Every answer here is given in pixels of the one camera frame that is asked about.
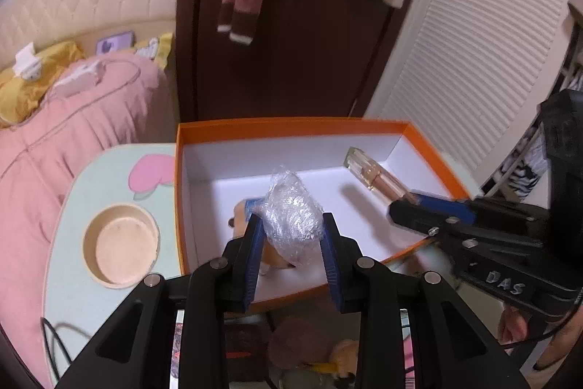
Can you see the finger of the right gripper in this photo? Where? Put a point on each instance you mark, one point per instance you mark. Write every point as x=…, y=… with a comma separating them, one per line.
x=442, y=206
x=419, y=220

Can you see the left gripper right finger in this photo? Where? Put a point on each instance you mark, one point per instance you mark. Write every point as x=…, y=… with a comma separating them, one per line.
x=411, y=326

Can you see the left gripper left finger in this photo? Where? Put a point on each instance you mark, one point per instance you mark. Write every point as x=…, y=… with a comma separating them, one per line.
x=133, y=348

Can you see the cartoon figure keychain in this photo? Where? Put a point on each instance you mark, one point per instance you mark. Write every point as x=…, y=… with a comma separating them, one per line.
x=339, y=371

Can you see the pink plastic capsule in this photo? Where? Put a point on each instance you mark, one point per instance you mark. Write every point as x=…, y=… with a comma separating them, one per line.
x=296, y=341

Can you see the bubble wrap bundle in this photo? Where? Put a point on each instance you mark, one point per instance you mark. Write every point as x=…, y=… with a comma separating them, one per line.
x=292, y=221

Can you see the dark red patterned pouch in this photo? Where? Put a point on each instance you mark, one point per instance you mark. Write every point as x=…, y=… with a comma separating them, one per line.
x=246, y=352

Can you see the orange storage box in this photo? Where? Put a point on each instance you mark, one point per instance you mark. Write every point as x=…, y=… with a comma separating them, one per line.
x=222, y=166

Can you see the dark wooden door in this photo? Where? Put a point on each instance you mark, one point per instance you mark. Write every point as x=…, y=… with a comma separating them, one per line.
x=308, y=58

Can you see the pink duvet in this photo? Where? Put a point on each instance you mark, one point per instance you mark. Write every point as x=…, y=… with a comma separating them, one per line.
x=41, y=157

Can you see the yellow pillow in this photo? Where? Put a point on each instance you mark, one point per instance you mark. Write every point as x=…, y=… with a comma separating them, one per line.
x=19, y=98

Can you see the purple phone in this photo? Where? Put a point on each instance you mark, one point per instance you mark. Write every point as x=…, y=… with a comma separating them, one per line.
x=116, y=42

